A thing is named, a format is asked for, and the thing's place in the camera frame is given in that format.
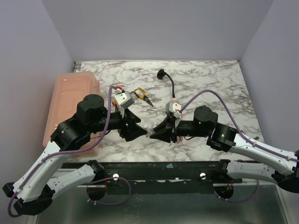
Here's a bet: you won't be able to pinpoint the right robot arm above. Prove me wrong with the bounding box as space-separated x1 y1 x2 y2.
150 106 299 193

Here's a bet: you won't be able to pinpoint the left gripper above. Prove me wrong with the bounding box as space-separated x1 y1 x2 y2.
89 105 148 141

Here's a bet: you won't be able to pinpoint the clear nail polish bottle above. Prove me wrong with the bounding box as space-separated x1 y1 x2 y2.
146 129 155 138

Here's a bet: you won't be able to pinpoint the pink plastic storage box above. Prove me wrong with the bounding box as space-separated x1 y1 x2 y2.
43 71 101 146

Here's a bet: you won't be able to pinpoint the white nail polish cap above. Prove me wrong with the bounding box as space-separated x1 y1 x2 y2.
143 125 150 134

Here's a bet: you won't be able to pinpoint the mannequin practice hand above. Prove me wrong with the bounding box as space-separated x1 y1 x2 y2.
171 98 183 144

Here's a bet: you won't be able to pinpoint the purple cable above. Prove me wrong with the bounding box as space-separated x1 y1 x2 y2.
179 90 299 203
8 85 132 217

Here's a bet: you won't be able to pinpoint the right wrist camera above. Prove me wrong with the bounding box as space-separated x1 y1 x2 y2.
165 98 182 119

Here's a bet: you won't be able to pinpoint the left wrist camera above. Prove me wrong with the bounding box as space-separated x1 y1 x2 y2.
114 86 135 111

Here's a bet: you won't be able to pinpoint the yellow handled pliers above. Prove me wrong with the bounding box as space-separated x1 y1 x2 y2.
133 87 154 107

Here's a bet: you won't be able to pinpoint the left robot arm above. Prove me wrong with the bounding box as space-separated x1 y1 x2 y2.
3 91 147 217

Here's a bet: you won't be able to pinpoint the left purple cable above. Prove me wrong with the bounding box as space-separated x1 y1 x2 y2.
8 85 132 217

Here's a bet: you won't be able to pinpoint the black flexible hand stand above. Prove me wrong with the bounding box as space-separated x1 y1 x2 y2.
157 68 176 100

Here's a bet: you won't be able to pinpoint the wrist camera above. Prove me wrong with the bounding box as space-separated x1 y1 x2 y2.
165 98 182 119
114 86 135 111

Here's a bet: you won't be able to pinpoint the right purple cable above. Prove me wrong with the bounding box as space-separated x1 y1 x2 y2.
179 90 299 203

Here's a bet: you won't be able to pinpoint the black mounting rail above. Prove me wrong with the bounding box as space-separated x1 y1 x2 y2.
60 157 243 196

